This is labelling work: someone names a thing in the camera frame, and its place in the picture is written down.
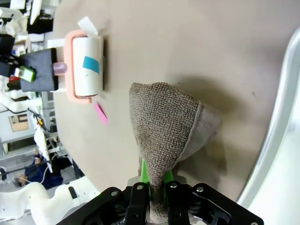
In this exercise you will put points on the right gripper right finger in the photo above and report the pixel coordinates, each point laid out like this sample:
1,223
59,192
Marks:
187,204

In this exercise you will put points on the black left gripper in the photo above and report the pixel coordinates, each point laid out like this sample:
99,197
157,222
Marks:
7,47

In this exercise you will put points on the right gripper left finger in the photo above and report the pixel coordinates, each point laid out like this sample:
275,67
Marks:
131,204

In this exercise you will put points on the pink white lint roller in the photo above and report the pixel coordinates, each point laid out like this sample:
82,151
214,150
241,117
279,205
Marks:
85,47

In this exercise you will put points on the brown towel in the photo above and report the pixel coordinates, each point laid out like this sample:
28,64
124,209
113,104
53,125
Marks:
164,122

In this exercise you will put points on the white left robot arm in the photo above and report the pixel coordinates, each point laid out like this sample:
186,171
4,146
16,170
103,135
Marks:
35,201

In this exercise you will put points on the cyan paper scrap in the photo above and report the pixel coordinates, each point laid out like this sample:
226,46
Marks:
91,64

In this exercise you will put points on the pink paper scrap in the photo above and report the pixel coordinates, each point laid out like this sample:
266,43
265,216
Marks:
101,113

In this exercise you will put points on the seated person in blue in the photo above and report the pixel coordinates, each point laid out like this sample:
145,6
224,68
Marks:
37,171

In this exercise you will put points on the white plastic tray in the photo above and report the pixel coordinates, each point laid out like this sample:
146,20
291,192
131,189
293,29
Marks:
281,140

